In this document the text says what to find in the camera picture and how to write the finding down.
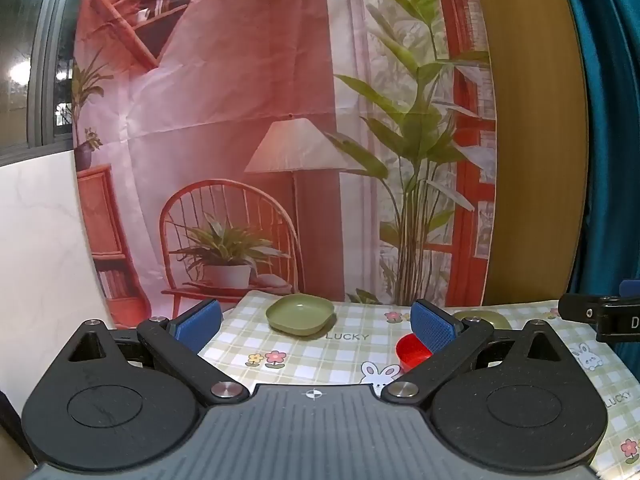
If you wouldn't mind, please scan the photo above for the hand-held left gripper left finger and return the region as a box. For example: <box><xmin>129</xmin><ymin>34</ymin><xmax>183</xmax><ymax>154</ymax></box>
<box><xmin>65</xmin><ymin>299</ymin><xmax>250</xmax><ymax>406</ymax></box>

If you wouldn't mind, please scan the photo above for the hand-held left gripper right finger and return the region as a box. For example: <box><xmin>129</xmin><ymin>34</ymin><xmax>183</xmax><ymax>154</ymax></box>
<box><xmin>381</xmin><ymin>299</ymin><xmax>571</xmax><ymax>406</ymax></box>

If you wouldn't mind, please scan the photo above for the red bowl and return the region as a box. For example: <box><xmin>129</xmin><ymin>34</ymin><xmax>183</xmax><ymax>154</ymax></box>
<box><xmin>396</xmin><ymin>333</ymin><xmax>433</xmax><ymax>373</ymax></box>

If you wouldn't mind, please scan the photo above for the olive green bowl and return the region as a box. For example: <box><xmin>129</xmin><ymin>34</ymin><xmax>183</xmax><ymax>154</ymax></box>
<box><xmin>452</xmin><ymin>310</ymin><xmax>512</xmax><ymax>332</ymax></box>

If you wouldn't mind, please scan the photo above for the green checked tablecloth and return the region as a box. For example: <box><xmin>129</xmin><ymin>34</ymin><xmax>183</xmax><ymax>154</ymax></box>
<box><xmin>197</xmin><ymin>290</ymin><xmax>640</xmax><ymax>480</ymax></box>

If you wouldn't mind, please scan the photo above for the green square plate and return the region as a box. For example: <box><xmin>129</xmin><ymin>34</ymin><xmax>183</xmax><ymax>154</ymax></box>
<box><xmin>265</xmin><ymin>295</ymin><xmax>336</xmax><ymax>335</ymax></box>

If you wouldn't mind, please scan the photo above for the wooden board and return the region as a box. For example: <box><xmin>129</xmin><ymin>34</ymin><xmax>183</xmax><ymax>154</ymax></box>
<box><xmin>470</xmin><ymin>0</ymin><xmax>592</xmax><ymax>308</ymax></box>

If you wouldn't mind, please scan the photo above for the teal curtain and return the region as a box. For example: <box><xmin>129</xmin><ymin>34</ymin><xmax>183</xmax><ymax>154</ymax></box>
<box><xmin>552</xmin><ymin>0</ymin><xmax>640</xmax><ymax>297</ymax></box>

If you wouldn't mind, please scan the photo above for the printed wall tapestry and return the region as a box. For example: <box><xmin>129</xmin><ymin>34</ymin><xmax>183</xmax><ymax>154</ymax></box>
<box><xmin>72</xmin><ymin>0</ymin><xmax>498</xmax><ymax>331</ymax></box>

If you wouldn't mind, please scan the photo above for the window with grey frame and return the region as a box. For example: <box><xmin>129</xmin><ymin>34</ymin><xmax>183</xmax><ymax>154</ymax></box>
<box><xmin>0</xmin><ymin>0</ymin><xmax>91</xmax><ymax>166</ymax></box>

